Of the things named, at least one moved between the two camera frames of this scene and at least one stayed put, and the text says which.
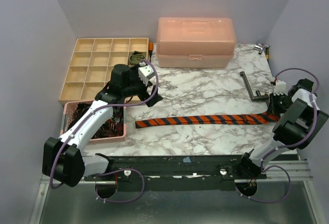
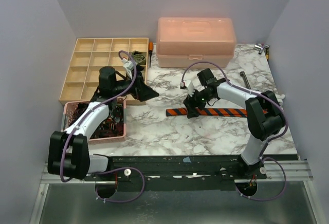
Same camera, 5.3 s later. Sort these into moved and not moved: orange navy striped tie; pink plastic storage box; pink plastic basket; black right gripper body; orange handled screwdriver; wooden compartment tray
Moved: orange navy striped tie; black right gripper body
Not moved: pink plastic storage box; pink plastic basket; wooden compartment tray; orange handled screwdriver
